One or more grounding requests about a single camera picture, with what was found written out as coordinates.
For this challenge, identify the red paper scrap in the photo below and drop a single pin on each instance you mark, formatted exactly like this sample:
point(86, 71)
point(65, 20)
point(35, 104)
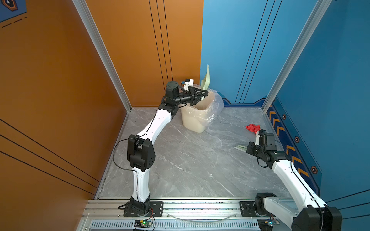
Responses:
point(253, 128)

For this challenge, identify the right circuit board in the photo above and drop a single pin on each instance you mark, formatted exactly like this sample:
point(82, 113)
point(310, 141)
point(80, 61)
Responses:
point(267, 224)

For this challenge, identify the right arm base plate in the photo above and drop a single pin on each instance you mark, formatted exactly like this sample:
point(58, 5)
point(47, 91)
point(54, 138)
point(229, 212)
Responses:
point(248, 209)

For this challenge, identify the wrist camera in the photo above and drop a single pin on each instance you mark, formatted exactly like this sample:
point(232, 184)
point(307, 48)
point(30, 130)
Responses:
point(261, 137)
point(187, 84)

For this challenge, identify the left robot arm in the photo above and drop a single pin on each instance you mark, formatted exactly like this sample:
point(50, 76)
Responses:
point(140, 148)

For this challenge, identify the green plastic dustpan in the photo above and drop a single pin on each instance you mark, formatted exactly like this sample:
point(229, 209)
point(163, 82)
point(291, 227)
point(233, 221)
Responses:
point(206, 81)

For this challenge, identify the left aluminium corner post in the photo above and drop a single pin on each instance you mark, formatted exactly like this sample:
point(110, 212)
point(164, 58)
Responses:
point(92, 29)

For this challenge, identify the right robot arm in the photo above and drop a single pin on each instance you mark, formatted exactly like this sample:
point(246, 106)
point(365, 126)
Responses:
point(312, 213)

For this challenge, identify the clear plastic bin liner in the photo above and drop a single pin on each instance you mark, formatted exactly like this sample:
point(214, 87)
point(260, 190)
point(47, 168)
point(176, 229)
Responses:
point(219, 101)

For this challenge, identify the left green circuit board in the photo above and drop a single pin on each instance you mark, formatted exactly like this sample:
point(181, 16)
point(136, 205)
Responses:
point(143, 224)

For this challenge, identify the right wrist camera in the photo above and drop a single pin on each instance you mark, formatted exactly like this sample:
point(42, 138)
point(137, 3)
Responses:
point(261, 137)

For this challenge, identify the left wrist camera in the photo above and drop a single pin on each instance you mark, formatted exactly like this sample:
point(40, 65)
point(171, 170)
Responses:
point(187, 84)

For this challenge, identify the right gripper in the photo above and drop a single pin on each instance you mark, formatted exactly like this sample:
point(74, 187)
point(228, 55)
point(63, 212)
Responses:
point(249, 147)

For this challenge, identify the aluminium corner post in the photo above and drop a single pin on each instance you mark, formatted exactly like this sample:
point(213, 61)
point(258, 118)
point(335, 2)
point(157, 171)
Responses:
point(92, 29)
point(309, 28)

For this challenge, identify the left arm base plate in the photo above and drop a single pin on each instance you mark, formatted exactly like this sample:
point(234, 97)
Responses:
point(147, 209)

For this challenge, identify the right aluminium corner post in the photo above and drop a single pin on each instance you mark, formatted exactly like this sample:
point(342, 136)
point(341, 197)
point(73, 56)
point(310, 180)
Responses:
point(309, 28)

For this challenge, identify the green hand brush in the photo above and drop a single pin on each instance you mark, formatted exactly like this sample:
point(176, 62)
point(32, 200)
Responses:
point(241, 148)

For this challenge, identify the aluminium front rail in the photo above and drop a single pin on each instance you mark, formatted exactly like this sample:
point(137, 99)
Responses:
point(218, 214)

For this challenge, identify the cream plastic trash bin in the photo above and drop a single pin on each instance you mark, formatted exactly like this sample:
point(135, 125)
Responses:
point(198, 117)

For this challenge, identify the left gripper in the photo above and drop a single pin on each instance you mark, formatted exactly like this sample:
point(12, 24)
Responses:
point(192, 96)

